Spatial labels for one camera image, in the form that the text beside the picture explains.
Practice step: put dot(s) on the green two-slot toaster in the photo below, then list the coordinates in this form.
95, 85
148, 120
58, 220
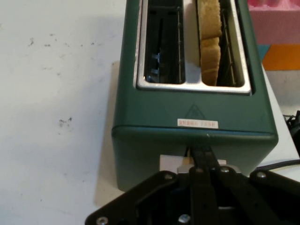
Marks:
152, 112

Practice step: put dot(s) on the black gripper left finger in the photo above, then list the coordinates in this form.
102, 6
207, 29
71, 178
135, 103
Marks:
201, 199

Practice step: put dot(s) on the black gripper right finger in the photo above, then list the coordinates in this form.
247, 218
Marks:
246, 201

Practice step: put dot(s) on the toast bread slice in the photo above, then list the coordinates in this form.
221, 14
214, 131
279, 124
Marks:
209, 58

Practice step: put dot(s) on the orange foam mat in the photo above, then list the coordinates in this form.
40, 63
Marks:
281, 57

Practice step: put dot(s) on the large red foam block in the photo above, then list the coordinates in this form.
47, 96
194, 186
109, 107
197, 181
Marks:
274, 21

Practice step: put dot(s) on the black floor object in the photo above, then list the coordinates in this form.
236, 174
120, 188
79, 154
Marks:
295, 127

